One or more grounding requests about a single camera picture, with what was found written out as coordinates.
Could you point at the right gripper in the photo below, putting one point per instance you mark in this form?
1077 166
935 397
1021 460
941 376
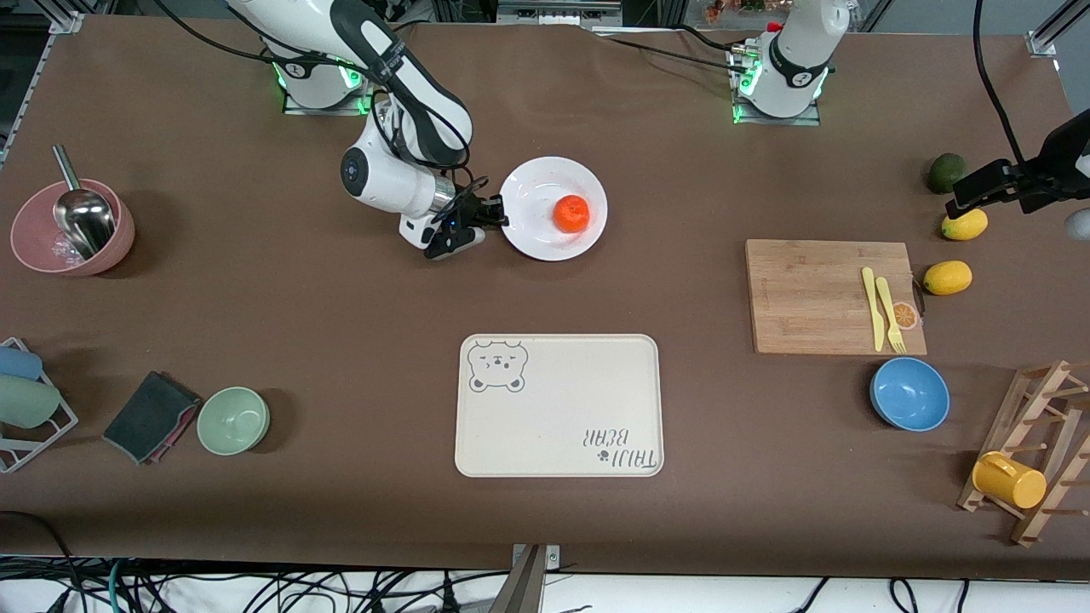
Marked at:
467 210

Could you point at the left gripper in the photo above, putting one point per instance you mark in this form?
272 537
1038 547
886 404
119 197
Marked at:
1033 186

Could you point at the white round plate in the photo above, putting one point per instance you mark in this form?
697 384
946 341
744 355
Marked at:
532 213

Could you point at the orange mandarin fruit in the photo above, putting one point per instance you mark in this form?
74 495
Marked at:
571 214

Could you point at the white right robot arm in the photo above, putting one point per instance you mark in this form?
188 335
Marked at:
289 21

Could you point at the yellow lemon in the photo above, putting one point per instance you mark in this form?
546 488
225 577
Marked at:
948 277
971 226

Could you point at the green avocado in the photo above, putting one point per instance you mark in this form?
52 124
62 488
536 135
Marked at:
947 173

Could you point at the toy orange slice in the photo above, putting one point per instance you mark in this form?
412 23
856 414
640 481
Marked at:
906 317

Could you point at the yellow plastic fork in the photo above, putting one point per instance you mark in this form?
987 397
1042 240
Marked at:
890 311

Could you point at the yellow plastic knife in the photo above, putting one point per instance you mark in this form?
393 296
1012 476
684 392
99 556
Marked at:
873 306

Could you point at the cream tray with bear print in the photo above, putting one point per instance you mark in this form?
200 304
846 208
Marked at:
562 383

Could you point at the wooden cutting board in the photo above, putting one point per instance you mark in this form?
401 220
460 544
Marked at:
800 298

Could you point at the blue bowl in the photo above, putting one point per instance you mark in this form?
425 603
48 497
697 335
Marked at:
909 394

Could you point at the wooden drying rack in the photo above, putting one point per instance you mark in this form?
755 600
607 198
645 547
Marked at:
1005 434

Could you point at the yellow mug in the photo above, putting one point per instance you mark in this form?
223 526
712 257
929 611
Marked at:
1013 484

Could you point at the pale green bowl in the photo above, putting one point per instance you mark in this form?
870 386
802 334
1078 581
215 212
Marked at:
233 421

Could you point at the aluminium stand strut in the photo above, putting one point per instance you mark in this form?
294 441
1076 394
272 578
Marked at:
524 587

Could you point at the pink cloth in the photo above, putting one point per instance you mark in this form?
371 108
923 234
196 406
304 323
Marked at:
180 430

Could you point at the dark grey cloth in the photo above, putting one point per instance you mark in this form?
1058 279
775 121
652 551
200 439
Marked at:
145 417

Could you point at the metal scoop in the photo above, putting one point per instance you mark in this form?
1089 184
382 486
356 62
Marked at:
85 217

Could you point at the pink bowl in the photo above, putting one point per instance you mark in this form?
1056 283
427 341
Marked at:
32 238

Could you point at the light blue cup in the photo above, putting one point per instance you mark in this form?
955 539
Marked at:
17 363

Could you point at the pale green cup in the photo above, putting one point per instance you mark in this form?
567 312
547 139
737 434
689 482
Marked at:
25 402

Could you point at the aluminium table corner bracket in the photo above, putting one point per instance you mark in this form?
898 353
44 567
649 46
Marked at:
66 23
1043 41

